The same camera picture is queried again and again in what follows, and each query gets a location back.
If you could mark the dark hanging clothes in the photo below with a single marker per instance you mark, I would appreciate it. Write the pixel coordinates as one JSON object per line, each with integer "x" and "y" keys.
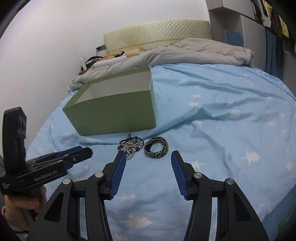
{"x": 276, "y": 28}

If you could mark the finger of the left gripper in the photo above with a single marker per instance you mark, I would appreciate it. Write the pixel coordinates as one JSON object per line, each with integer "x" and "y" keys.
{"x": 73, "y": 158}
{"x": 58, "y": 154}

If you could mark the black gold patterned bangle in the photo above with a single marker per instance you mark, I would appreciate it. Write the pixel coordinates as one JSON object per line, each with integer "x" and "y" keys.
{"x": 156, "y": 147}

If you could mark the white bottle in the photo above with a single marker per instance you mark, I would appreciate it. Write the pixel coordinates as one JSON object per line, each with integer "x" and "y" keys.
{"x": 83, "y": 65}

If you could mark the green cardboard box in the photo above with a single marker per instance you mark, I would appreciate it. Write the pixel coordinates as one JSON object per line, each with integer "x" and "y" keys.
{"x": 117, "y": 103}

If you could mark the light blue bed sheet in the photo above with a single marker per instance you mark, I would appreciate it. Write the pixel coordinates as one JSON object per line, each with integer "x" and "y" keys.
{"x": 227, "y": 122}

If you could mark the blue curtain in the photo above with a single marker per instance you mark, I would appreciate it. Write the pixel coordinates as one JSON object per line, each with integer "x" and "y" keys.
{"x": 274, "y": 55}

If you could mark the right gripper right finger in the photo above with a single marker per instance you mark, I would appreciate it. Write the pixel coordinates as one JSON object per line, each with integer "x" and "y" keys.
{"x": 236, "y": 218}

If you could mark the left hand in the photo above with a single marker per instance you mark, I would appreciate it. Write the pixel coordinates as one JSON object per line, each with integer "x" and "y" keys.
{"x": 15, "y": 204}

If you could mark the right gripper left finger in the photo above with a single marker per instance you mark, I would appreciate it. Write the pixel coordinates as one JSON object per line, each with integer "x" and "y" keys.
{"x": 60, "y": 218}

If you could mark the cream quilted headboard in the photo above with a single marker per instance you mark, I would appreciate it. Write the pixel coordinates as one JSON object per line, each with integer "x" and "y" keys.
{"x": 155, "y": 34}

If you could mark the grey white wardrobe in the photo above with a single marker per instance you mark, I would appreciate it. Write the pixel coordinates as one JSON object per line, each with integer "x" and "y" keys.
{"x": 238, "y": 16}

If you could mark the grey duvet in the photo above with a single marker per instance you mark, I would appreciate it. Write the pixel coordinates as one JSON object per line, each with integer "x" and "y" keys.
{"x": 190, "y": 50}

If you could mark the green tissue box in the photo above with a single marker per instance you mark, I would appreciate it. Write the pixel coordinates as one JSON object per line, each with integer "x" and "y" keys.
{"x": 286, "y": 221}

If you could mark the blue chair back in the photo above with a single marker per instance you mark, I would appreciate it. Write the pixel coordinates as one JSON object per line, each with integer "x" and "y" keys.
{"x": 233, "y": 38}

